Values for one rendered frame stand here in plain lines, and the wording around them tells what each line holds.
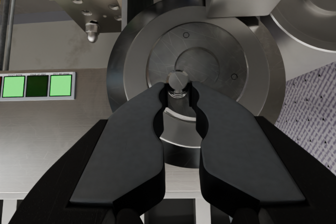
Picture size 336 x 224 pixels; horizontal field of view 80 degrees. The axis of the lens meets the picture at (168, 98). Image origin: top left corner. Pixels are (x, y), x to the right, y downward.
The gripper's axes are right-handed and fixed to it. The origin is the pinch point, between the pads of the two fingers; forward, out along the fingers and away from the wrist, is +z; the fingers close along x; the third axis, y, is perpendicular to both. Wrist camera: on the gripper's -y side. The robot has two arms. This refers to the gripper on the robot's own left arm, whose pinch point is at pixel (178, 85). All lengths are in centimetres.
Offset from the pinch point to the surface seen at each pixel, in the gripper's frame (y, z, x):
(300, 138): 16.6, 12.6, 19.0
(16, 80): 16, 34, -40
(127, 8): -3.3, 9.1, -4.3
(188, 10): -3.3, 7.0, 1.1
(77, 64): 73, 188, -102
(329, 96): 8.0, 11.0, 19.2
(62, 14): 28, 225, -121
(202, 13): -3.0, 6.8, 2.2
